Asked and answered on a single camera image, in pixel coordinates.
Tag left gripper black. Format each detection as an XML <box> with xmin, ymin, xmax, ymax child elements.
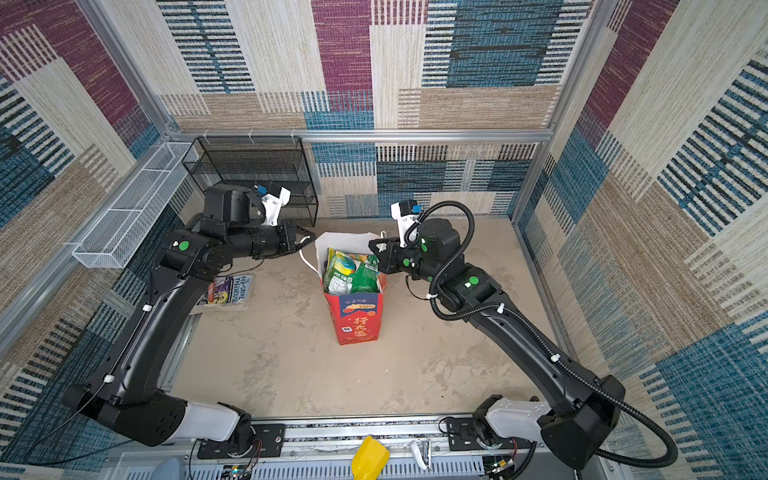
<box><xmin>229</xmin><ymin>220</ymin><xmax>318</xmax><ymax>263</ymax></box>

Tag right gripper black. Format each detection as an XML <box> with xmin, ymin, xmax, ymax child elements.
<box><xmin>367</xmin><ymin>236</ymin><xmax>442</xmax><ymax>285</ymax></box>

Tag green snack bag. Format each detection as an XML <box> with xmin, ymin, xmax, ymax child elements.
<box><xmin>323</xmin><ymin>248</ymin><xmax>381</xmax><ymax>296</ymax></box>

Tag red paper gift bag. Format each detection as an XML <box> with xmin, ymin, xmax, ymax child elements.
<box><xmin>311</xmin><ymin>232</ymin><xmax>386</xmax><ymax>345</ymax></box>

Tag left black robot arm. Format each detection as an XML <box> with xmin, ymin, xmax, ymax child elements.
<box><xmin>62</xmin><ymin>220</ymin><xmax>316</xmax><ymax>455</ymax></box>

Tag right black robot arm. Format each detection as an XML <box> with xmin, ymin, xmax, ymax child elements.
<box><xmin>369</xmin><ymin>232</ymin><xmax>625</xmax><ymax>469</ymax></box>

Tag blue white snack pack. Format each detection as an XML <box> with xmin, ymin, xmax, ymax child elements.
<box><xmin>191</xmin><ymin>274</ymin><xmax>253</xmax><ymax>314</ymax></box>

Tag silver metal clip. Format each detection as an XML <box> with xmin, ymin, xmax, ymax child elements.
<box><xmin>409</xmin><ymin>439</ymin><xmax>432</xmax><ymax>471</ymax></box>

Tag yellow plastic object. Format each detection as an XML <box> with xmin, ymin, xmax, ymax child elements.
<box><xmin>351</xmin><ymin>436</ymin><xmax>390</xmax><ymax>480</ymax></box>

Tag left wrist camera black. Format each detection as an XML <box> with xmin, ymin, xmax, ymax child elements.
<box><xmin>202</xmin><ymin>182</ymin><xmax>292</xmax><ymax>228</ymax></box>

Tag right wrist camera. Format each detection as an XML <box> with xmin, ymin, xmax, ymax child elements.
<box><xmin>391</xmin><ymin>199</ymin><xmax>422</xmax><ymax>248</ymax></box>

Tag black wire mesh shelf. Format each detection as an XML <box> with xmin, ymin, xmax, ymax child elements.
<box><xmin>182</xmin><ymin>136</ymin><xmax>319</xmax><ymax>227</ymax></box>

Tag white wire mesh basket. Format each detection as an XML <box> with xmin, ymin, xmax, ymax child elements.
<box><xmin>72</xmin><ymin>142</ymin><xmax>190</xmax><ymax>269</ymax></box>

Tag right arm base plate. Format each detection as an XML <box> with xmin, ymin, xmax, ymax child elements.
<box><xmin>438</xmin><ymin>416</ymin><xmax>489</xmax><ymax>451</ymax></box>

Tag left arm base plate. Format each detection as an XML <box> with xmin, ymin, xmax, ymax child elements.
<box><xmin>196</xmin><ymin>423</ymin><xmax>286</xmax><ymax>460</ymax></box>

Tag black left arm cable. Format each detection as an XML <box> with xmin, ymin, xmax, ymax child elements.
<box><xmin>23</xmin><ymin>383</ymin><xmax>136</xmax><ymax>468</ymax></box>

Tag black corrugated right cable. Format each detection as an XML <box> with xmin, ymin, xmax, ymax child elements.
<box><xmin>404</xmin><ymin>200</ymin><xmax>680</xmax><ymax>469</ymax></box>

